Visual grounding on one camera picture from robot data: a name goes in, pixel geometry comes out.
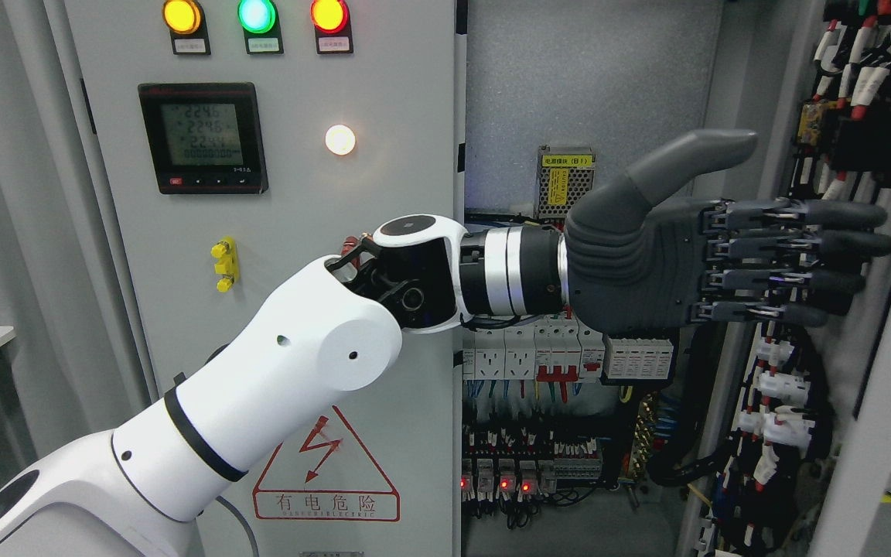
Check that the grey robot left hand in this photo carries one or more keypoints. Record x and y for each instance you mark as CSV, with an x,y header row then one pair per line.
x,y
642,256

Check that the grey cabinet door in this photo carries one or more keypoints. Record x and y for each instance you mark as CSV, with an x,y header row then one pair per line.
x,y
762,69
397,91

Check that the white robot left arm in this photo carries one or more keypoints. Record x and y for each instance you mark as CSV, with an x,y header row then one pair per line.
x,y
332,328

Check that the red indicator lamp left door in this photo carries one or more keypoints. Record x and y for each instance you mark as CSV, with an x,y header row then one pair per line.
x,y
332,24

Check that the green indicator lamp left door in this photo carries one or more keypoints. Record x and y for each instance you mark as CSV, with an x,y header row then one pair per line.
x,y
260,22

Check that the yellow indicator lamp left door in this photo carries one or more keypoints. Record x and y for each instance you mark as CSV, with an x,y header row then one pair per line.
x,y
187,27

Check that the black surge protector block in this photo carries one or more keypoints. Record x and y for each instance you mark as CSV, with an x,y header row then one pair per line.
x,y
633,361

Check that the metal mesh power supply module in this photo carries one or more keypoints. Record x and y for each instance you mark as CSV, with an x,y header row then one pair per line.
x,y
564,175

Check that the white socket breaker row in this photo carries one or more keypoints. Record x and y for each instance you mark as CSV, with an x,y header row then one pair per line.
x,y
555,349

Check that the lower relay terminal row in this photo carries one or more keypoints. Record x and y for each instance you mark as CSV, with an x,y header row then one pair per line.
x,y
515,468

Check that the white lit indicator lamp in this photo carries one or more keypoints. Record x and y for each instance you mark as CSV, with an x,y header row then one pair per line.
x,y
340,139

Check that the red electric hazard warning sticker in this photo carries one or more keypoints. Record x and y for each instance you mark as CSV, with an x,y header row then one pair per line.
x,y
325,472

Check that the black digital power meter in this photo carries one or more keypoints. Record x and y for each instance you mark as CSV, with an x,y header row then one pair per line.
x,y
205,138

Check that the left grey curtain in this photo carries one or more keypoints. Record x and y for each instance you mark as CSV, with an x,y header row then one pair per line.
x,y
78,362

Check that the red terminal post pair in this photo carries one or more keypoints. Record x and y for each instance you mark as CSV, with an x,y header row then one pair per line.
x,y
349,244

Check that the yellow terminal post pair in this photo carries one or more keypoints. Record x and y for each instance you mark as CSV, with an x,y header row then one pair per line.
x,y
226,263

